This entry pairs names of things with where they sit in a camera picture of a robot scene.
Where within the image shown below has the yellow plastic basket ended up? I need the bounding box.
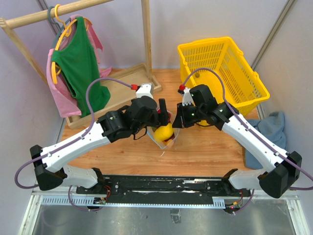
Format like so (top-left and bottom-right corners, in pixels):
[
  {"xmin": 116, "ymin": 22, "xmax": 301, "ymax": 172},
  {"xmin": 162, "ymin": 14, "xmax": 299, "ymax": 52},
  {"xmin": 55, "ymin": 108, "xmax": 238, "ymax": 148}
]
[{"xmin": 178, "ymin": 37, "xmax": 270, "ymax": 116}]

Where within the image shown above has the yellow toy banana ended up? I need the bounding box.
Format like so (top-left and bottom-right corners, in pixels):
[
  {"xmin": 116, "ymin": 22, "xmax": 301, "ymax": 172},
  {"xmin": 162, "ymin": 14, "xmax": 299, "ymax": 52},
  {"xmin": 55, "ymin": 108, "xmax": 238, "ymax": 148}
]
[{"xmin": 154, "ymin": 123, "xmax": 174, "ymax": 142}]

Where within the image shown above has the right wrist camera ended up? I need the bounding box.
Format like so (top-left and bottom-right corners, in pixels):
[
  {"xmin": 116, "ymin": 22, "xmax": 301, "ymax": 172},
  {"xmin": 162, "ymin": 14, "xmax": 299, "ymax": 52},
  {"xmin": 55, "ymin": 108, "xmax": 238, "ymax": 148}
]
[{"xmin": 178, "ymin": 84, "xmax": 193, "ymax": 106}]

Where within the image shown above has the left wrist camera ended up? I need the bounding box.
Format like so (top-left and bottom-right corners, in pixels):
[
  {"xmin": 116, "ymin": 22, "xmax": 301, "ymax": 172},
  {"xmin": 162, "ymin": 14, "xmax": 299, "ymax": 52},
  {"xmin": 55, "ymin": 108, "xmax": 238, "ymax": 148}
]
[{"xmin": 131, "ymin": 83, "xmax": 154, "ymax": 98}]

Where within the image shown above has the green tank top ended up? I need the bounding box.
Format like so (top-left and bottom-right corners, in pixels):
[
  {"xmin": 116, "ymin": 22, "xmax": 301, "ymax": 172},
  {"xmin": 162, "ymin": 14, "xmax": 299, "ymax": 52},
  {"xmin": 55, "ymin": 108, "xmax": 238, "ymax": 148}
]
[{"xmin": 50, "ymin": 16, "xmax": 111, "ymax": 118}]

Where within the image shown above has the aluminium frame post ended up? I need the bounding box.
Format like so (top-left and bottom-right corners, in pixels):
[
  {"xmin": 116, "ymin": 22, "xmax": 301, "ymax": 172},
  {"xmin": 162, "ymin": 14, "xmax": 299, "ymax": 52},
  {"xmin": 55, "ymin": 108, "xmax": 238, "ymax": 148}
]
[{"xmin": 251, "ymin": 0, "xmax": 297, "ymax": 71}]

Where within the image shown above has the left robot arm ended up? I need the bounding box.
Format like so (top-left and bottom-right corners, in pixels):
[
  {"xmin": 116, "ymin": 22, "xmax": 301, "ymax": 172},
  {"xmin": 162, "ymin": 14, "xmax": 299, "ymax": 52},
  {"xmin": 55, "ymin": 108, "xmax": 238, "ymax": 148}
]
[{"xmin": 30, "ymin": 95, "xmax": 169, "ymax": 194}]

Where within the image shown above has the dark green hanger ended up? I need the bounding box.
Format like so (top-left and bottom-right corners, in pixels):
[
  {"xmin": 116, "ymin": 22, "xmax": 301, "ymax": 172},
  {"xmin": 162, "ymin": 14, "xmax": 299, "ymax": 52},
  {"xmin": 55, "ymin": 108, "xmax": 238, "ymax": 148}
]
[{"xmin": 47, "ymin": 6, "xmax": 62, "ymax": 48}]

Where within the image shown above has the red toy fruit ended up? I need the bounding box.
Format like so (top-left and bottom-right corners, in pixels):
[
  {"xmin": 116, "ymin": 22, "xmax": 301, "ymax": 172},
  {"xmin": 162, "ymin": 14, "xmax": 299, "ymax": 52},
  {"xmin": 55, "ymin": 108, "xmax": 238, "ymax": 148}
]
[{"xmin": 157, "ymin": 109, "xmax": 171, "ymax": 125}]

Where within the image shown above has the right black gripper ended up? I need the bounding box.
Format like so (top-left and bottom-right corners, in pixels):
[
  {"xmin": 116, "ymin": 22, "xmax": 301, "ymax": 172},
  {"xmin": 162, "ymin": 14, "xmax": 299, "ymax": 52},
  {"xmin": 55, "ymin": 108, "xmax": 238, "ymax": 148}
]
[{"xmin": 172, "ymin": 101, "xmax": 205, "ymax": 129}]

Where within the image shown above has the toy steak slice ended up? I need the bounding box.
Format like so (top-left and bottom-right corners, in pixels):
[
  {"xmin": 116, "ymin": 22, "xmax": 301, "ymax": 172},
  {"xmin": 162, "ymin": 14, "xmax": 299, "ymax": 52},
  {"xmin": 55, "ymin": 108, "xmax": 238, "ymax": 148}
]
[{"xmin": 161, "ymin": 137, "xmax": 175, "ymax": 146}]

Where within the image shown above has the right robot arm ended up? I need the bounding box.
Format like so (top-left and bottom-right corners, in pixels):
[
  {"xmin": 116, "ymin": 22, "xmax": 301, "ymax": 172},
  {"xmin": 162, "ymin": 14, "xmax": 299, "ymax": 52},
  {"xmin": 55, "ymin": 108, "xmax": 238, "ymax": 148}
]
[{"xmin": 173, "ymin": 84, "xmax": 302, "ymax": 198}]

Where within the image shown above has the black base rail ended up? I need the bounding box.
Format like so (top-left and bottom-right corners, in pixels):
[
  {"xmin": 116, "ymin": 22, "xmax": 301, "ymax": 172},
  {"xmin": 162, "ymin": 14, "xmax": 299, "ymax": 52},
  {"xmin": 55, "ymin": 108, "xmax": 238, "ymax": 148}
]
[{"xmin": 76, "ymin": 175, "xmax": 251, "ymax": 209}]

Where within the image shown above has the yellow hanger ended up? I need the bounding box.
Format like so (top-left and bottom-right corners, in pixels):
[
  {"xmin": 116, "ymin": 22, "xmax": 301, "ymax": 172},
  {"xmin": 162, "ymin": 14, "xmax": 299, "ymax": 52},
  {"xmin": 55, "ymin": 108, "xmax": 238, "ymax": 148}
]
[{"xmin": 50, "ymin": 3, "xmax": 93, "ymax": 85}]

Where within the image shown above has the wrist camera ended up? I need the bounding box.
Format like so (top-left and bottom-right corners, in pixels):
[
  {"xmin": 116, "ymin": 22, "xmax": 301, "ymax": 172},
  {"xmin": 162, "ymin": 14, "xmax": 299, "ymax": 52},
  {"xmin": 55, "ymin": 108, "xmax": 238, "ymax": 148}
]
[
  {"xmin": 131, "ymin": 83, "xmax": 154, "ymax": 98},
  {"xmin": 178, "ymin": 84, "xmax": 193, "ymax": 106}
]

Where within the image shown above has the pink shirt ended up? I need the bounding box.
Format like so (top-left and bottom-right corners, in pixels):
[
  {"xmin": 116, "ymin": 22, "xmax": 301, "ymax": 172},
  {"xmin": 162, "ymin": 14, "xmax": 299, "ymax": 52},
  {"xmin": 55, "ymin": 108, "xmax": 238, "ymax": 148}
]
[{"xmin": 46, "ymin": 14, "xmax": 112, "ymax": 119}]

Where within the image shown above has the blue cloth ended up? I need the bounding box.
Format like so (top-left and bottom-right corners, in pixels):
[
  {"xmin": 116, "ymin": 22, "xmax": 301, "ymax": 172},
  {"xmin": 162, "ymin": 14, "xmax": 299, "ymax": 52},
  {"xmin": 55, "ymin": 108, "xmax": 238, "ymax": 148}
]
[{"xmin": 245, "ymin": 111, "xmax": 287, "ymax": 169}]

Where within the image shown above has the clear zip top bag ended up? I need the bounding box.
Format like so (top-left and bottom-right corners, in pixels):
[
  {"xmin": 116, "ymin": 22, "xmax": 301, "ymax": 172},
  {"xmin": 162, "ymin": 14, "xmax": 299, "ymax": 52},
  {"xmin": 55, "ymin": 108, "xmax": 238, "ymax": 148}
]
[{"xmin": 147, "ymin": 111, "xmax": 180, "ymax": 149}]

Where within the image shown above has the wooden clothes rack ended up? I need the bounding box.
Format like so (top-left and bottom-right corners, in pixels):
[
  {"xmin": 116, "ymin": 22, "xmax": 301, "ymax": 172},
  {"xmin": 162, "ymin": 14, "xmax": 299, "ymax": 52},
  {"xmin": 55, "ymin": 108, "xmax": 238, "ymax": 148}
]
[{"xmin": 0, "ymin": 0, "xmax": 162, "ymax": 118}]

